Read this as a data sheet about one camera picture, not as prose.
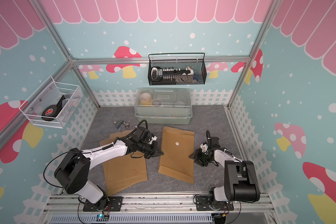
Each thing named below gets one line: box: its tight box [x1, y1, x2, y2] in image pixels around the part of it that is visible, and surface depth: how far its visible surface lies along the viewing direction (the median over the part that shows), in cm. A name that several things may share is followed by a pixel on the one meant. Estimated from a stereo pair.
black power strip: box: [150, 66, 191, 84], surface depth 89 cm
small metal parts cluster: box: [112, 120, 130, 130], surface depth 111 cm
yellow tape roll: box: [139, 92, 152, 106], surface depth 104 cm
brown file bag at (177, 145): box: [158, 126, 196, 185], surface depth 96 cm
